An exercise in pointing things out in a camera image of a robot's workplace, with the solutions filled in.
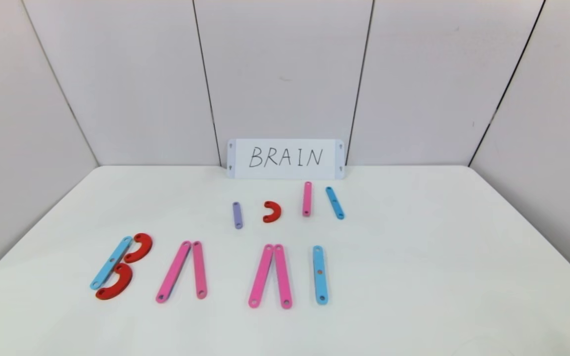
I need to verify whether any white sign reading BRAIN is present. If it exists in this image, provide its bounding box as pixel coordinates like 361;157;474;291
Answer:
227;138;346;180

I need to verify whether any long blue bar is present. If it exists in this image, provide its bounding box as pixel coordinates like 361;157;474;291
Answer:
90;236;133;291
313;245;329;306

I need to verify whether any long pink bar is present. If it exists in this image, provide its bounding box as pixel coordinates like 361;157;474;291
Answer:
274;244;293;310
248;244;274;309
191;241;208;300
155;240;192;304

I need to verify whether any short blue bar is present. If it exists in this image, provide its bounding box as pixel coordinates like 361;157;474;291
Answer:
326;186;345;220

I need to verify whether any small red arc piece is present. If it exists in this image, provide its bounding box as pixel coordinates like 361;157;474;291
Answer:
263;201;282;223

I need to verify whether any large red arc piece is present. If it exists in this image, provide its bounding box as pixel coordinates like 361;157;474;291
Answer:
123;233;153;264
95;263;133;301

